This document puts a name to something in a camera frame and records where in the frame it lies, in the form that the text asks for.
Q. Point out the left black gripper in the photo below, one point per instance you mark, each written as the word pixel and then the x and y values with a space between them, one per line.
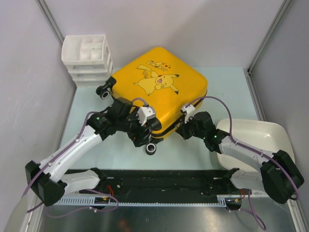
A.
pixel 139 140

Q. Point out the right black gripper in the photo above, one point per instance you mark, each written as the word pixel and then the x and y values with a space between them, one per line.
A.
pixel 182 130

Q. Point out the yellow Pikachu hard-shell suitcase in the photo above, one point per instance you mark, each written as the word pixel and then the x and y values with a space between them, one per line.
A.
pixel 163 81

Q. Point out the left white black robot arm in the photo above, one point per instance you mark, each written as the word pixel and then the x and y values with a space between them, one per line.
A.
pixel 48 178

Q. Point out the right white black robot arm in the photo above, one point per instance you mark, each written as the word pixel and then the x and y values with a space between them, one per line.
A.
pixel 275 173

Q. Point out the light blue table mat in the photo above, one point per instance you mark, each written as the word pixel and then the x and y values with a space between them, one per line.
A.
pixel 117 152

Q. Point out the white plastic tray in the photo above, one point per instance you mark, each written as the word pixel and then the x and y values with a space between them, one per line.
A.
pixel 264 135

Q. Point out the white plastic drawer organizer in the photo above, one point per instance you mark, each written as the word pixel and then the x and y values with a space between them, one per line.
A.
pixel 88 59

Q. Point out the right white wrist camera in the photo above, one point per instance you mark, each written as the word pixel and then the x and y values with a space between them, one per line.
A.
pixel 188 111

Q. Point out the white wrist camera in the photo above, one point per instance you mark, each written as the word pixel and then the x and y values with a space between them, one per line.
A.
pixel 188 111
pixel 145 113

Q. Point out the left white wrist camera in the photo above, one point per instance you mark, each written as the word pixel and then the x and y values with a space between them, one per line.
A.
pixel 145 113

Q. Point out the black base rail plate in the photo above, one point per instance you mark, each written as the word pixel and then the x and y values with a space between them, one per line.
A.
pixel 168 186

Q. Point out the grey slotted cable duct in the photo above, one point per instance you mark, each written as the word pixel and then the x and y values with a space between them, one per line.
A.
pixel 93 200

